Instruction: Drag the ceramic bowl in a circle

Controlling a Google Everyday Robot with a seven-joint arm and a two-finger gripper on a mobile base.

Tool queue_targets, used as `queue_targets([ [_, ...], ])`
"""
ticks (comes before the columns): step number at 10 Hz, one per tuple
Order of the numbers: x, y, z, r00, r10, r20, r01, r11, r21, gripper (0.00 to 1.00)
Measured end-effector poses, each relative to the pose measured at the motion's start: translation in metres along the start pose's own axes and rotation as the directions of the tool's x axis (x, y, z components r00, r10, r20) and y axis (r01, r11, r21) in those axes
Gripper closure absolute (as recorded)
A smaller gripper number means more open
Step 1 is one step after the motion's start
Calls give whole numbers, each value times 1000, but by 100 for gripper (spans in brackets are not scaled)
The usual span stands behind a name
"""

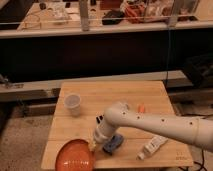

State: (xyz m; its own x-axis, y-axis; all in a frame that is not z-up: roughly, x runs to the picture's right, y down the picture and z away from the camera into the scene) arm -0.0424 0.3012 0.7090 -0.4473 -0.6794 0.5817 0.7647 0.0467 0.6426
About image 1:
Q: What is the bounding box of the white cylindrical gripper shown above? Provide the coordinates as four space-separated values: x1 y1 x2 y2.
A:
88 116 117 152

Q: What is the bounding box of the orange ceramic bowl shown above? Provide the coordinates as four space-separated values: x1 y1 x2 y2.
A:
55 139 95 171

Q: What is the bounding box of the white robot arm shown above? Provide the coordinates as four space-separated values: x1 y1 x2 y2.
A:
93 102 213 153

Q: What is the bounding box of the blue toy car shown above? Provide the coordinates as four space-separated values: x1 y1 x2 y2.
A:
103 134 124 155

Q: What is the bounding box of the clear plastic cup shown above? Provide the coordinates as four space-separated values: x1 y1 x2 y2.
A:
63 94 81 117

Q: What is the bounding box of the small orange object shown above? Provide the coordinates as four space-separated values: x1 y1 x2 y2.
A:
138 104 145 113

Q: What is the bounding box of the white squeeze tube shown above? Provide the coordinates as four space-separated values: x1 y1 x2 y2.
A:
137 135 168 160

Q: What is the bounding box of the black bag on bench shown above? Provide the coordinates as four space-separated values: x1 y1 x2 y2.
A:
102 10 124 25

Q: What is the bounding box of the black box at right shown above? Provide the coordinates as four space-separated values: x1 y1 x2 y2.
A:
182 54 213 88

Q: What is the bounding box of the orange cloth on bench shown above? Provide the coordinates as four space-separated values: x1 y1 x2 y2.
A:
125 3 146 23

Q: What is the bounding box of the grey metal post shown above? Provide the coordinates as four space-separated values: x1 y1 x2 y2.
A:
79 0 90 31

